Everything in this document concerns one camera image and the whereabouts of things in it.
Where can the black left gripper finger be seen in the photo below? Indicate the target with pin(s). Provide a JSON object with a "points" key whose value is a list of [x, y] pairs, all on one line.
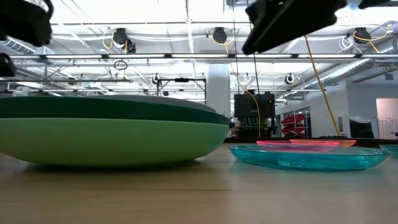
{"points": [[6, 65]]}

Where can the white robot figure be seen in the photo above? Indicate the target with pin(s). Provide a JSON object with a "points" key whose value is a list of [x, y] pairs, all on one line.
{"points": [[21, 91]]}

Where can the black bin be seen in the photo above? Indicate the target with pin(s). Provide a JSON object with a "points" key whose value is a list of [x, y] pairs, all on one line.
{"points": [[360, 127]]}

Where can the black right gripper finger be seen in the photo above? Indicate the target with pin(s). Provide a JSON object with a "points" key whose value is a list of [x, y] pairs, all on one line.
{"points": [[264, 15], [289, 28]]}

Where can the translucent cyan plate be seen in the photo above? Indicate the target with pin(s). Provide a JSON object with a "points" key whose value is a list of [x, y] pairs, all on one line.
{"points": [[311, 160], [391, 149]]}

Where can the black camera rig frame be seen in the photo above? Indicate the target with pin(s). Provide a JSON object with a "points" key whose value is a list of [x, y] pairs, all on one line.
{"points": [[182, 80]]}

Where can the large light green plate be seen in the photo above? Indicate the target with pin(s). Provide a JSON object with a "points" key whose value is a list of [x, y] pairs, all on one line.
{"points": [[109, 141]]}

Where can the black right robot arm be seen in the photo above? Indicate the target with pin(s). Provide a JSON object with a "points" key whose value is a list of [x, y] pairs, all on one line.
{"points": [[373, 3]]}

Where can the large dark green plate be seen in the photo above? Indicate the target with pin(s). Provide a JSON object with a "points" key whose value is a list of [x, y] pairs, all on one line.
{"points": [[93, 107]]}

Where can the white pillar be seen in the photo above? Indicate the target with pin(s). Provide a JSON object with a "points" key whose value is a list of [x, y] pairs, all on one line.
{"points": [[217, 90]]}

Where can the translucent pink plate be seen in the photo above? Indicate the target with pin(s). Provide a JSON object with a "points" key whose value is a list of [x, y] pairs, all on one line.
{"points": [[292, 146]]}

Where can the silver air duct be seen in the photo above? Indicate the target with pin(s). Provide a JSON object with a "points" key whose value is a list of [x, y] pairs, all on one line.
{"points": [[351, 70]]}

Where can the small translucent orange plate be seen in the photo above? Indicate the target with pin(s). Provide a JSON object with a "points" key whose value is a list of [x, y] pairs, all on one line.
{"points": [[345, 142]]}

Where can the red tool shelf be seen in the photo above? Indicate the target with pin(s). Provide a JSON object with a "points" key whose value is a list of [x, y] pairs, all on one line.
{"points": [[293, 123]]}

